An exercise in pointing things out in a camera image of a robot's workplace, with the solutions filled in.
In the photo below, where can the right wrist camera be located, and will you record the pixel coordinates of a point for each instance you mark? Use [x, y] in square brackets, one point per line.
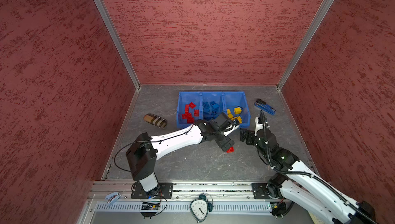
[260, 124]

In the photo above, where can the plaid glasses case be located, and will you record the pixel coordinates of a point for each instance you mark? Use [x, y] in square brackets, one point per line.
[155, 120]

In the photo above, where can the yellow legos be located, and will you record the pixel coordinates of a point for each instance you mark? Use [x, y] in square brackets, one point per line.
[234, 113]

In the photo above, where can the blue black stapler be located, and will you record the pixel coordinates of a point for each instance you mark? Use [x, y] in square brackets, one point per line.
[264, 106]

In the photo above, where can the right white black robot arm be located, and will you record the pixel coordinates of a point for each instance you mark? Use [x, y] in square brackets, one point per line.
[293, 180]

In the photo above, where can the aluminium rail frame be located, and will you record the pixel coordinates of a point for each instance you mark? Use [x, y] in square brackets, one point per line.
[228, 198]

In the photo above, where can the blue legos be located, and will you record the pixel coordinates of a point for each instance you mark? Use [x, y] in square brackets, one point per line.
[211, 110]

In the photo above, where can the small blue stapler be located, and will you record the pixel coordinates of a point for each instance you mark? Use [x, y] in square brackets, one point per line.
[112, 197]

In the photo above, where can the heart-shaped white clock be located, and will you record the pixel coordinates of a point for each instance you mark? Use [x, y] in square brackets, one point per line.
[201, 207]

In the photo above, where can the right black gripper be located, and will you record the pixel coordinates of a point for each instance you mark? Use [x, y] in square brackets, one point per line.
[250, 134]

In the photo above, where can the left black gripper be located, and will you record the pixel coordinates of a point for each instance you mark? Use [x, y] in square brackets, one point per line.
[225, 140]

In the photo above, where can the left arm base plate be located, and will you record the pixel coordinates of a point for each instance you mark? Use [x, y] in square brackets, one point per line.
[164, 189]

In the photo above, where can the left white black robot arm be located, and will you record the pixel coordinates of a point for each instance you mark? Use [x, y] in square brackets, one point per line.
[146, 150]

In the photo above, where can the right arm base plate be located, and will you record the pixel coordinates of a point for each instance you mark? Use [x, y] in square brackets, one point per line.
[265, 191]

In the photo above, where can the blue three-compartment bin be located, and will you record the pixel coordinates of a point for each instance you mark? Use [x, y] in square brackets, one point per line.
[189, 101]

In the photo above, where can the red rounded lego brick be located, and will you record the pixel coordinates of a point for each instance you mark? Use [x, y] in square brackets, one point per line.
[230, 150]

